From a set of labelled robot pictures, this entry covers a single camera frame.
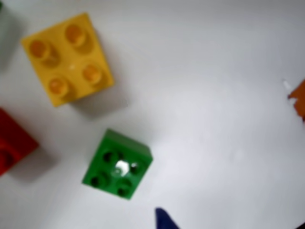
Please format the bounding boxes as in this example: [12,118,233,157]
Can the yellow 2x2 block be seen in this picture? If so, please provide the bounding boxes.
[20,12,114,107]

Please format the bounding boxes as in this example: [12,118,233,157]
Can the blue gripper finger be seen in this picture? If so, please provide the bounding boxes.
[154,207,182,229]

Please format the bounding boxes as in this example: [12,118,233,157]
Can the red 2x2 block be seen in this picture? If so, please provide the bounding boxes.
[0,107,40,177]

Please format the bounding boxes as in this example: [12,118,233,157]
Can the green 2x2 block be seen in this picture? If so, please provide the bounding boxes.
[81,128,154,201]

